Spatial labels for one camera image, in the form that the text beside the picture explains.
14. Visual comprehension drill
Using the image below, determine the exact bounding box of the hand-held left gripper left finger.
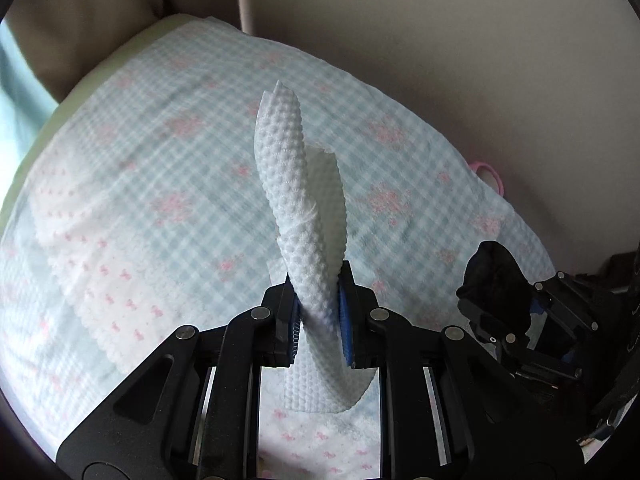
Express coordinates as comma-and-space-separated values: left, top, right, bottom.
56, 280, 303, 480

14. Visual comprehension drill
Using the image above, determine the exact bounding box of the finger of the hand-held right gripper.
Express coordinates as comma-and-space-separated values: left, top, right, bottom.
530, 271, 602, 335
458, 296, 583, 386

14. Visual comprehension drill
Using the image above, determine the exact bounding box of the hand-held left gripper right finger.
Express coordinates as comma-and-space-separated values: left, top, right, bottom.
337, 260, 584, 480

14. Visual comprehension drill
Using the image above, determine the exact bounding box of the black cloth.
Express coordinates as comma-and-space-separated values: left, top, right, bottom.
457, 241, 535, 341

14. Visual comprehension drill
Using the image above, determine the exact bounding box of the white embossed paper towel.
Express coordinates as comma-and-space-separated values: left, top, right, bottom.
252, 80, 381, 416

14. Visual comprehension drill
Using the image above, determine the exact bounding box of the beige curtain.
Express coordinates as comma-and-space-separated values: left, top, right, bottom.
2, 0, 255, 107

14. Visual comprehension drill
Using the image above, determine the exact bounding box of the light blue cloth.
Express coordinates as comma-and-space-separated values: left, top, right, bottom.
0, 20, 62, 201

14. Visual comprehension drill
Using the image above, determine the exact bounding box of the pink hair tie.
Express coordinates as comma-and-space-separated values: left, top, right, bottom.
470, 159, 506, 196

